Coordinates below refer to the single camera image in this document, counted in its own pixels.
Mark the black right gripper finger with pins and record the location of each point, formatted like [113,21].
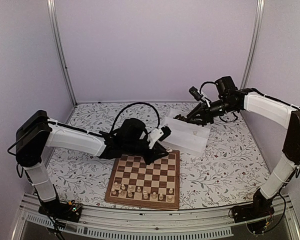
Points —
[197,121]
[196,111]

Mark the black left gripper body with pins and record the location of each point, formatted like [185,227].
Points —
[131,148]

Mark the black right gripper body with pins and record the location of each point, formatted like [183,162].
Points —
[209,117]

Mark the white plastic divided tray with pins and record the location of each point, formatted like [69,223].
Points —
[182,138]

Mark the wooden chess board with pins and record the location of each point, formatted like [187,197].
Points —
[159,177]

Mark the light chess piece bishop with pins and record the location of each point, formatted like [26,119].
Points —
[154,195]

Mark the light chess queen piece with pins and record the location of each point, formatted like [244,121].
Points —
[145,195]

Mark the light chess piece rook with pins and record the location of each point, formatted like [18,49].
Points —
[129,194]

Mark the light chess knight piece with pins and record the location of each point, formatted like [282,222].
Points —
[120,192]

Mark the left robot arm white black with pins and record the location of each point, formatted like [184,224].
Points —
[40,131]

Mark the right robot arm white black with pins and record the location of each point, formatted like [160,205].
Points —
[284,114]

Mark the pile of dark chess pieces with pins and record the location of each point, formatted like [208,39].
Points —
[181,118]

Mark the floral patterned table mat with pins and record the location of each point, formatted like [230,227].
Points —
[230,171]

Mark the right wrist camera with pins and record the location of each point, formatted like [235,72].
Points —
[199,96]

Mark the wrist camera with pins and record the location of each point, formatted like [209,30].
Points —
[158,134]
[199,96]

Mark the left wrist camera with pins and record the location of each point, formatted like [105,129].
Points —
[158,134]

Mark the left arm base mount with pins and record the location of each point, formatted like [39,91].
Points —
[68,211]

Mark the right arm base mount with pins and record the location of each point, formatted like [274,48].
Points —
[260,211]

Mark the right aluminium frame post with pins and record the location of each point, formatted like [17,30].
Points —
[257,25]

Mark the aluminium frame post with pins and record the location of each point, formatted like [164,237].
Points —
[257,25]
[51,6]

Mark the front aluminium rail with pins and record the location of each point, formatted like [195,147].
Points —
[101,223]

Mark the left aluminium frame post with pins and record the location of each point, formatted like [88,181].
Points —
[51,6]

